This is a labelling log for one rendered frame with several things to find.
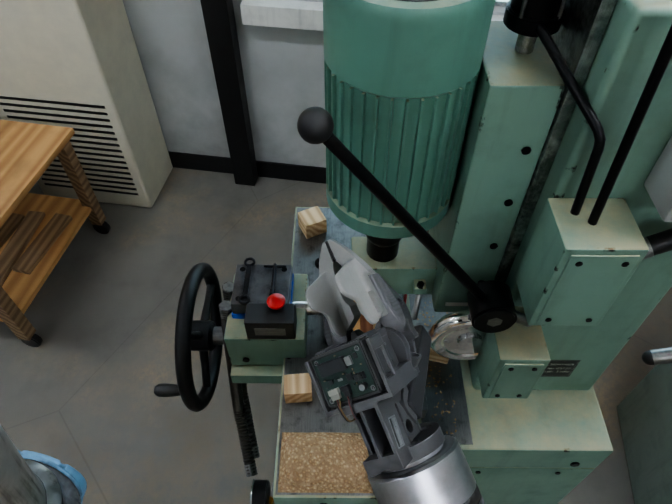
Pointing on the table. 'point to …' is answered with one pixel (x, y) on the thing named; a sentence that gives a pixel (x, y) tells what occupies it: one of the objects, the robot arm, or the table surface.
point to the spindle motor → (400, 103)
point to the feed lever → (497, 309)
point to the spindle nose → (382, 248)
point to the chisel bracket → (402, 264)
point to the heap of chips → (323, 463)
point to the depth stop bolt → (418, 295)
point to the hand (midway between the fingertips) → (335, 252)
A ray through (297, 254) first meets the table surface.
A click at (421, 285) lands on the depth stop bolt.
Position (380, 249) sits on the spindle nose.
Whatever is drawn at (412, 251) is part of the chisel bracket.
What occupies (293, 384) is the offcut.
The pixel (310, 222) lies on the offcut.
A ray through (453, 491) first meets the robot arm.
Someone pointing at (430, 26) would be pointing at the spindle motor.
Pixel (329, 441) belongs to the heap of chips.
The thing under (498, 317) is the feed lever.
